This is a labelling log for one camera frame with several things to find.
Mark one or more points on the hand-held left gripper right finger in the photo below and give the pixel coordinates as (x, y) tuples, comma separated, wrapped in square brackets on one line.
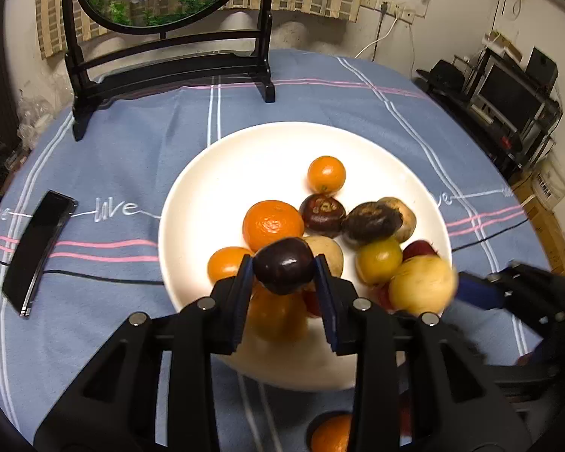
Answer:
[(327, 301)]

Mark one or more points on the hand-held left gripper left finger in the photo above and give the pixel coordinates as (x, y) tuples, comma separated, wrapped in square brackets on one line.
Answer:
[(244, 292)]

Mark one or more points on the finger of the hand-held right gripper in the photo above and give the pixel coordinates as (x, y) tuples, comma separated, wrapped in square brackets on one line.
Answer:
[(522, 374), (480, 292)]

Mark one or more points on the red round fruit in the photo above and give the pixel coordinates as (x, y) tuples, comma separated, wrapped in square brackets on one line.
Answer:
[(313, 302), (416, 249)]

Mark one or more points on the small orange fruit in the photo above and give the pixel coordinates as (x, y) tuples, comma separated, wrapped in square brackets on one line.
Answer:
[(332, 433), (223, 263)]

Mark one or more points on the large orange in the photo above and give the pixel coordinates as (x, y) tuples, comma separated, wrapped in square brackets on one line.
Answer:
[(278, 315)]

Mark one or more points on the dark purple round fruit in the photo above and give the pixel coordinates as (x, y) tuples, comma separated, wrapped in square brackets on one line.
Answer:
[(284, 266)]

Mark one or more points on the pale yellow potato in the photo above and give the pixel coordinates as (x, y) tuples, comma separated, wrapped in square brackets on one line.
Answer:
[(330, 249)]

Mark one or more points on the yellow round fruit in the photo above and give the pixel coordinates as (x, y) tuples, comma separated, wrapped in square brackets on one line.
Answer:
[(379, 260)]

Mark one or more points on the dark mangosteen with calyx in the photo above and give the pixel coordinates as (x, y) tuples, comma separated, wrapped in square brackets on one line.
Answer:
[(322, 214)]

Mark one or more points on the dark brown wrinkled fruit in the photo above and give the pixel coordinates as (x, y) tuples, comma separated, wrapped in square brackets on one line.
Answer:
[(372, 222)]

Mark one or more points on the white oval plate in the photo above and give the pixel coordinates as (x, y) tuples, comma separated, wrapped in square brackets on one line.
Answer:
[(245, 165)]

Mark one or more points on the orange tangerine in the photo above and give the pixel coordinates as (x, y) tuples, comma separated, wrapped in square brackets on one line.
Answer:
[(273, 225)]

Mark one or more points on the light brown round fruit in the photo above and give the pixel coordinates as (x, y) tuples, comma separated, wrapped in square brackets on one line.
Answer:
[(407, 221)]

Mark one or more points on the dark red small fruit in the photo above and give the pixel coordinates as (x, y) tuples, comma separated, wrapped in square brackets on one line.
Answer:
[(405, 416)]

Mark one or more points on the small orange kumquat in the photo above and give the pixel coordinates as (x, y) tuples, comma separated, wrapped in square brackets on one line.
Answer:
[(326, 174)]

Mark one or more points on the white plastic bucket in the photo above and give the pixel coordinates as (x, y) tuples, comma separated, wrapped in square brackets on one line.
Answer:
[(553, 181)]

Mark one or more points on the dark computer desk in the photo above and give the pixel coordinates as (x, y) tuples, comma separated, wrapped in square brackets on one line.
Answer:
[(499, 141)]

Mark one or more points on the black computer monitor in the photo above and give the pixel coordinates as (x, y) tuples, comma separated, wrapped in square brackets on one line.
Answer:
[(511, 94)]

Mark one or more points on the black smartphone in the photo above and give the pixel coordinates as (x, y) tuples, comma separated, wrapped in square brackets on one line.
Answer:
[(37, 249)]

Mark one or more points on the black speaker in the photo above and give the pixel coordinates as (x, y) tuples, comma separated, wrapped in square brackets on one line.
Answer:
[(542, 68)]

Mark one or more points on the goldfish round table screen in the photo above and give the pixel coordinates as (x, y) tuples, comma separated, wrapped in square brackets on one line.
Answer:
[(169, 63)]

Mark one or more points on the clear plastic bag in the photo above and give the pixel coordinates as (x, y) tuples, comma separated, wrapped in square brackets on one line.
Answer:
[(33, 113)]

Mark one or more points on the white wall outlet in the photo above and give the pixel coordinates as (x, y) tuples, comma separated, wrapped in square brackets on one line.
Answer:
[(369, 1)]

